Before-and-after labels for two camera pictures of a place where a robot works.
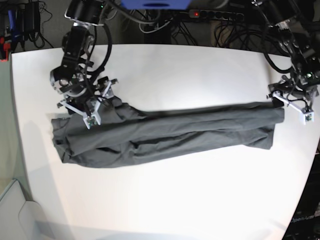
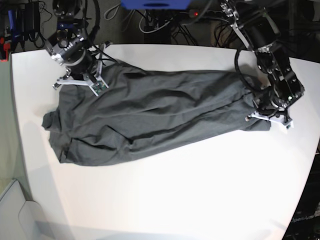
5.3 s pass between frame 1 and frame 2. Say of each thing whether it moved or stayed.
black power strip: stayed
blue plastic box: stayed
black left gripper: moved
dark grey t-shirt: moved
